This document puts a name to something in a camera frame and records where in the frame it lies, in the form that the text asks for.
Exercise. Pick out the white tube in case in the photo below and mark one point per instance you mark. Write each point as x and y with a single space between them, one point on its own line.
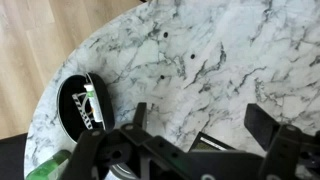
94 103

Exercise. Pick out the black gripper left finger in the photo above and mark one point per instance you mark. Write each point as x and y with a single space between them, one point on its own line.
140 116

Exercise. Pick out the black open glasses case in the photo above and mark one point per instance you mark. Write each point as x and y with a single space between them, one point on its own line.
74 111

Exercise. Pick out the green glass bottle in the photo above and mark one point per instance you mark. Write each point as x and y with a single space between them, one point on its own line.
52 168

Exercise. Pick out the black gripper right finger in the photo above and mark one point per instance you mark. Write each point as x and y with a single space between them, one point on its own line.
260 125

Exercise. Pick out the small dark framed tile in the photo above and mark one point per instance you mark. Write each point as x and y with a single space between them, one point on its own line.
206 142

